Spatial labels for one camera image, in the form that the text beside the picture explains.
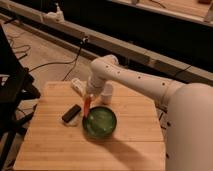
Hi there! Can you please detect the black cable on floor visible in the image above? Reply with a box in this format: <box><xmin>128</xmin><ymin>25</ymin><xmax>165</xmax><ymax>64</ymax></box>
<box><xmin>29</xmin><ymin>36</ymin><xmax>90</xmax><ymax>82</ymax></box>

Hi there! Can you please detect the black chair frame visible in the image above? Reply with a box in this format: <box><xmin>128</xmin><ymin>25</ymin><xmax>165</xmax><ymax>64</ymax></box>
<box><xmin>0</xmin><ymin>24</ymin><xmax>41</xmax><ymax>171</ymax></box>

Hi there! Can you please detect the green ceramic bowl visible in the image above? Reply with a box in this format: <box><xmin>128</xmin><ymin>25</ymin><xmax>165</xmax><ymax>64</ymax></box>
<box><xmin>82</xmin><ymin>106</ymin><xmax>117</xmax><ymax>139</ymax></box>

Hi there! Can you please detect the white object on rail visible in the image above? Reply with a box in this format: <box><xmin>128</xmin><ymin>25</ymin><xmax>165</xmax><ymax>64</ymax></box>
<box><xmin>44</xmin><ymin>3</ymin><xmax>64</xmax><ymax>22</ymax></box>

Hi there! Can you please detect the black rectangular block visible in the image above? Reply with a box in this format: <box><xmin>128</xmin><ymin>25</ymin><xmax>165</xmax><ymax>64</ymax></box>
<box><xmin>62</xmin><ymin>105</ymin><xmax>81</xmax><ymax>123</ymax></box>

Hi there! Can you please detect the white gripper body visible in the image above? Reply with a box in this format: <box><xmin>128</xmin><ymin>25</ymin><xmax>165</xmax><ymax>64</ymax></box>
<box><xmin>86</xmin><ymin>82</ymin><xmax>103</xmax><ymax>97</ymax></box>

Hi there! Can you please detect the translucent plastic cup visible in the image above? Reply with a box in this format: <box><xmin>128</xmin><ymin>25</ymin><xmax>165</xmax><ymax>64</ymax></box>
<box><xmin>101</xmin><ymin>83</ymin><xmax>113</xmax><ymax>105</ymax></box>

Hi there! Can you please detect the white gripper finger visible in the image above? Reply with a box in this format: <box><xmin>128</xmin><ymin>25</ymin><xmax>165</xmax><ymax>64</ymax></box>
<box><xmin>85</xmin><ymin>94</ymin><xmax>95</xmax><ymax>101</ymax></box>

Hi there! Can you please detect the small clear dish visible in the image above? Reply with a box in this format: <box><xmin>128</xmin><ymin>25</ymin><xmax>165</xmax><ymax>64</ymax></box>
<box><xmin>62</xmin><ymin>115</ymin><xmax>80</xmax><ymax>127</ymax></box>

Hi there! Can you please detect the white plastic bottle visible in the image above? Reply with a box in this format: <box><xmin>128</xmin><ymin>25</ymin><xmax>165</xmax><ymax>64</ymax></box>
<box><xmin>71</xmin><ymin>78</ymin><xmax>85</xmax><ymax>97</ymax></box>

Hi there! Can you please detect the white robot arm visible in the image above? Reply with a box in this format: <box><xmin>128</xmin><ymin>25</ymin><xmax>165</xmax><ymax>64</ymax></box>
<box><xmin>86</xmin><ymin>55</ymin><xmax>213</xmax><ymax>171</ymax></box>

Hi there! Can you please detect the black cables right floor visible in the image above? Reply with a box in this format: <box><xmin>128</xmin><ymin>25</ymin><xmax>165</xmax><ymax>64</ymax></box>
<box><xmin>157</xmin><ymin>106</ymin><xmax>169</xmax><ymax>131</ymax></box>

